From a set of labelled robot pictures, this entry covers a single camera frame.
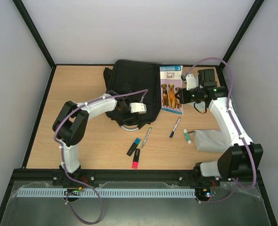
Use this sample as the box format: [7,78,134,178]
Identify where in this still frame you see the dog picture book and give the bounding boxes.
[160,65,183,115]

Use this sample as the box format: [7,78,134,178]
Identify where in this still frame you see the black backpack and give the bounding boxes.
[103,60,161,129]

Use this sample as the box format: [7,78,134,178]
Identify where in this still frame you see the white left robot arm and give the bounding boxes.
[52,89,147,177]

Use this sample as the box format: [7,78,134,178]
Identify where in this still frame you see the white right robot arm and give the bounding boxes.
[175,69,263,185]

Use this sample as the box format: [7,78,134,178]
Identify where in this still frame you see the green marker pen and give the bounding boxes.
[141,128,152,149]

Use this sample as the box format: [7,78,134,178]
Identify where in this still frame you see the blue highlighter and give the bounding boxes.
[127,138,141,156]

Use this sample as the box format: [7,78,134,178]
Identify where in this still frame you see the white glue stick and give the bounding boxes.
[183,129,192,144]

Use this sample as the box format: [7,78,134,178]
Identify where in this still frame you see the blue marker pen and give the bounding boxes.
[169,117,181,138]

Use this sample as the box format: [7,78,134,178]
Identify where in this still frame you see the pink highlighter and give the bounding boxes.
[132,148,140,170]

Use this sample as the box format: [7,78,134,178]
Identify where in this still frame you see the grey pencil pouch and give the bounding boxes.
[193,129,226,153]

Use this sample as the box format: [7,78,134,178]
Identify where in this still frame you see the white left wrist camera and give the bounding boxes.
[130,103,147,114]

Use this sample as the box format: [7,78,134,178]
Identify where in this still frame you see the grey slotted cable duct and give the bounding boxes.
[16,188,196,198]

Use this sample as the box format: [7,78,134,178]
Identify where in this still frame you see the black aluminium frame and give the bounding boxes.
[0,0,278,226]

